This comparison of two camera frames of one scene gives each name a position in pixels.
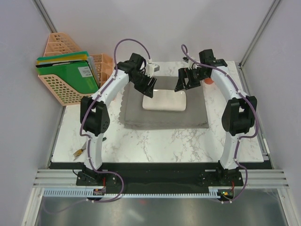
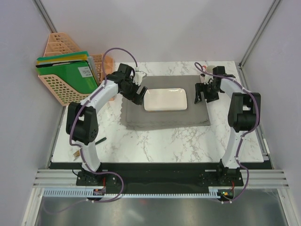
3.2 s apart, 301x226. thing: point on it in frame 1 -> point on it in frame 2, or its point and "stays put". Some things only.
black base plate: (158, 178) stays put
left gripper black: (146, 90) -> (135, 98)
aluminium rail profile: (67, 179) stays put
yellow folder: (80, 57) stays put
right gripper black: (184, 73) -> (201, 87)
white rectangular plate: (165, 100) stays put
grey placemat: (132, 112) -> (195, 114)
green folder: (77, 75) stays put
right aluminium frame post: (274, 4) stays put
